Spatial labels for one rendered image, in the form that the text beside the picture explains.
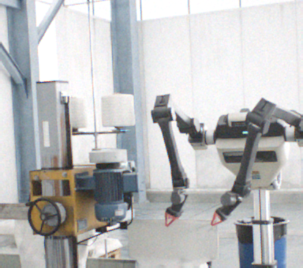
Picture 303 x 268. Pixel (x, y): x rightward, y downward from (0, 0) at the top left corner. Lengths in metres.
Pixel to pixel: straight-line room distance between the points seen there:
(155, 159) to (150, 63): 1.89
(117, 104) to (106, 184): 0.40
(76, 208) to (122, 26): 9.31
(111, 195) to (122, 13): 9.39
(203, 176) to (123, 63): 2.69
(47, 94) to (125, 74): 9.05
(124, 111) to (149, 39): 9.11
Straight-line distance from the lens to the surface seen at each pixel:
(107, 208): 2.82
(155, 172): 11.93
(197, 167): 11.59
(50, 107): 2.88
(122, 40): 11.98
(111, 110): 2.93
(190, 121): 3.24
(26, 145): 9.14
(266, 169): 3.39
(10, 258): 4.09
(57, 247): 2.93
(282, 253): 5.32
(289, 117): 3.00
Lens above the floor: 1.53
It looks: 3 degrees down
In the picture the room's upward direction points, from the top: 3 degrees counter-clockwise
